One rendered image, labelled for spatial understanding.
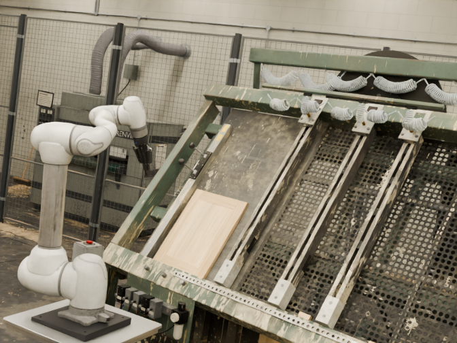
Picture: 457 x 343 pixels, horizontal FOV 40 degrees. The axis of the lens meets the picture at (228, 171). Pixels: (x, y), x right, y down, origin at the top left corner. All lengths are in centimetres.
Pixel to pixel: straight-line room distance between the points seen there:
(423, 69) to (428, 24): 441
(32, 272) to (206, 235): 98
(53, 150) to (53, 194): 19
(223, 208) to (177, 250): 33
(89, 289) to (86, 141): 64
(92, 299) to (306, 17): 636
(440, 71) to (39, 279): 235
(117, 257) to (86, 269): 83
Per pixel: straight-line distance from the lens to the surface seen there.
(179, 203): 357
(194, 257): 333
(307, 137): 343
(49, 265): 283
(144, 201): 372
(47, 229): 283
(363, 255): 292
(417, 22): 813
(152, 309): 323
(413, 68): 372
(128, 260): 352
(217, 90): 396
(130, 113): 321
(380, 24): 824
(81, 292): 279
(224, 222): 337
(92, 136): 269
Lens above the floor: 179
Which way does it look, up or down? 6 degrees down
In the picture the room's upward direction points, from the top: 9 degrees clockwise
